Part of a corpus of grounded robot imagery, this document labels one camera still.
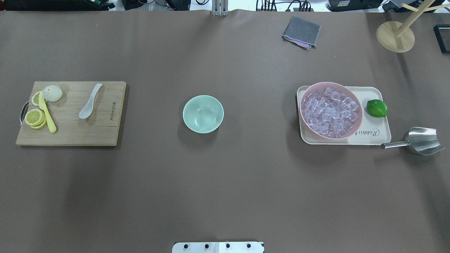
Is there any white ceramic spoon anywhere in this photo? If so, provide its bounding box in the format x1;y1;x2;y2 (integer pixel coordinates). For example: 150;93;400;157
78;83;103;119

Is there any mint green bowl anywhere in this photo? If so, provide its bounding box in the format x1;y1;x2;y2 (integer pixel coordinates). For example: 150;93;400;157
182;95;224;134

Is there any pink bowl of ice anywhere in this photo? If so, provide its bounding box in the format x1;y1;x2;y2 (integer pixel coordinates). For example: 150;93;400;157
298;82;364;140

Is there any metal ice scoop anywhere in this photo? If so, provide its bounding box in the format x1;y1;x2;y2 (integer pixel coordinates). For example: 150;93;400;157
381;127;445;156

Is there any grey folded cloth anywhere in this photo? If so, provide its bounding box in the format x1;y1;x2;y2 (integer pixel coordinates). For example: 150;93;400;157
282;17;322;50

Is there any wooden cutting board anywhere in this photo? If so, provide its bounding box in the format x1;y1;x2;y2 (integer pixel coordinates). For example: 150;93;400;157
16;81;127;146

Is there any cream plastic tray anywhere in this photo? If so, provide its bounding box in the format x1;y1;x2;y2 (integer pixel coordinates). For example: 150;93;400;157
298;86;392;145

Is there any green lime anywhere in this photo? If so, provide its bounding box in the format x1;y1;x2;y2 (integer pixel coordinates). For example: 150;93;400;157
366;99;388;117

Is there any yellow plastic knife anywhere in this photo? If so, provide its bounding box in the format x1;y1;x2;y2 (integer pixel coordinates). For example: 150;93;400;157
38;91;57;133

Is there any lemon slice stack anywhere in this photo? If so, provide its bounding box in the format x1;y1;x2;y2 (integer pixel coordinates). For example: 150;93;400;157
24;109;47;129

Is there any single lemon slice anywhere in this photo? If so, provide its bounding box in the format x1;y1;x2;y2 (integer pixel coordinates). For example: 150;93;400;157
31;91;41;107

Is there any wooden cup tree stand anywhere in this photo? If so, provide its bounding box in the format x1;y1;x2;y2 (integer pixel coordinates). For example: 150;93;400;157
376;0;450;53

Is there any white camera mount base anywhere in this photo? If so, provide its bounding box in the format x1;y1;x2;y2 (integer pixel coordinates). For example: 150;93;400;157
172;241;265;253

